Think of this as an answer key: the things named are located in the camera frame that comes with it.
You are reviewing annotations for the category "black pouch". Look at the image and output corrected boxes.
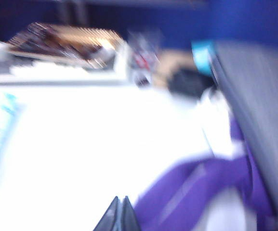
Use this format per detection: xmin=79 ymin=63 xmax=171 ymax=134
xmin=168 ymin=66 xmax=214 ymax=97

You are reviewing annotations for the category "tray of dark chocolates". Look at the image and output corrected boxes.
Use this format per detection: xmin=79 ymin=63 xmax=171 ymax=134
xmin=6 ymin=22 xmax=128 ymax=71

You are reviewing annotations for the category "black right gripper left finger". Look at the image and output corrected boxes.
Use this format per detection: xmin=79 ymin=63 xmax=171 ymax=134
xmin=92 ymin=195 xmax=120 ymax=231

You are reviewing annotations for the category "white and grey keyboard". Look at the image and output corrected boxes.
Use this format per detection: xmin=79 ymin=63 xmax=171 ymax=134
xmin=0 ymin=61 xmax=131 ymax=85

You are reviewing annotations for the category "teal and white packet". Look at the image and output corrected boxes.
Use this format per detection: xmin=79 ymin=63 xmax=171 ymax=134
xmin=191 ymin=40 xmax=217 ymax=78

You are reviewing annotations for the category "red and white wrapper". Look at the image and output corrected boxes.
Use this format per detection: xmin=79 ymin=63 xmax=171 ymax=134
xmin=133 ymin=51 xmax=152 ymax=71

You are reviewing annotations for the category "grey monitor stand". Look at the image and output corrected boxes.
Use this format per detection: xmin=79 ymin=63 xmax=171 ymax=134
xmin=58 ymin=0 xmax=87 ymax=25

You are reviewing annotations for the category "clear plastic container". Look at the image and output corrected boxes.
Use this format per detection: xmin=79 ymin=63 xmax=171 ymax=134
xmin=126 ymin=30 xmax=165 ymax=85

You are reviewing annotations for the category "brown cardboard box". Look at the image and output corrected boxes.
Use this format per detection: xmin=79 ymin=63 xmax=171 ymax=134
xmin=152 ymin=49 xmax=198 ymax=90

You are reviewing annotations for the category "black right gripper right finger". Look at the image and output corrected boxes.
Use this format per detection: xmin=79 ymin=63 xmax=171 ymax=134
xmin=122 ymin=195 xmax=143 ymax=231

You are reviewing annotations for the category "sky blue wet wipes packet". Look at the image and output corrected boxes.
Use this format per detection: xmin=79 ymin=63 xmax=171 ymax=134
xmin=0 ymin=92 xmax=28 ymax=193

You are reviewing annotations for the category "white cloth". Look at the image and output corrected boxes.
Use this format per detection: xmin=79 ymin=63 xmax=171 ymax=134
xmin=198 ymin=88 xmax=246 ymax=157

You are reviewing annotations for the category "purple bag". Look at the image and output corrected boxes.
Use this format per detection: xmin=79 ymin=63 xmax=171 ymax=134
xmin=133 ymin=115 xmax=278 ymax=231

